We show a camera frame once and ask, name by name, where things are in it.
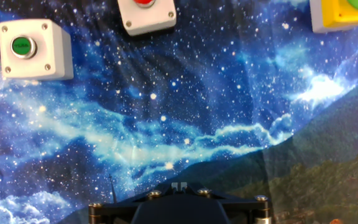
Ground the yellow box large green button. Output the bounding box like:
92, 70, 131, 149
309, 0, 358, 34

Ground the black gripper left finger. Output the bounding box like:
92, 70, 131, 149
88, 182, 180, 224

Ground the white box red mushroom button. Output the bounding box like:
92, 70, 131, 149
117, 0, 178, 37

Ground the starry night landscape cloth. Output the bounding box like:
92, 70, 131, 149
0, 0, 358, 224

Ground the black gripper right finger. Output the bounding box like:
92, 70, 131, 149
178, 182, 272, 224

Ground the white box green button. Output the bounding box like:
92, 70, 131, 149
0, 18, 75, 82

